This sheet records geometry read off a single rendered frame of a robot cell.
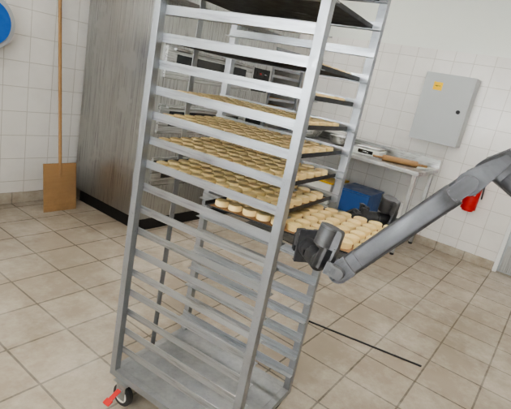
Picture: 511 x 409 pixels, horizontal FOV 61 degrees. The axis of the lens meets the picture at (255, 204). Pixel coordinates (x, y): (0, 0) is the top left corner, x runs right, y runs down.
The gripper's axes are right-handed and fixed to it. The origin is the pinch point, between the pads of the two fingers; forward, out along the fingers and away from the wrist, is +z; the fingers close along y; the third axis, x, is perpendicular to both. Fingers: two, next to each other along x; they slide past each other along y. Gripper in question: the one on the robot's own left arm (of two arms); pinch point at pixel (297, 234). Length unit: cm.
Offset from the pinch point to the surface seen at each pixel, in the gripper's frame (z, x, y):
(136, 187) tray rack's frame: 43, -50, 3
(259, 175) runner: 10.1, -13.0, -14.8
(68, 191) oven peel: 280, -107, 80
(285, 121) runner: 6.4, -9.3, -33.1
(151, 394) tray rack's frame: 29, -35, 84
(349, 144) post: 31.4, 25.2, -27.0
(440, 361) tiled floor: 75, 143, 100
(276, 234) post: -0.2, -6.9, 0.6
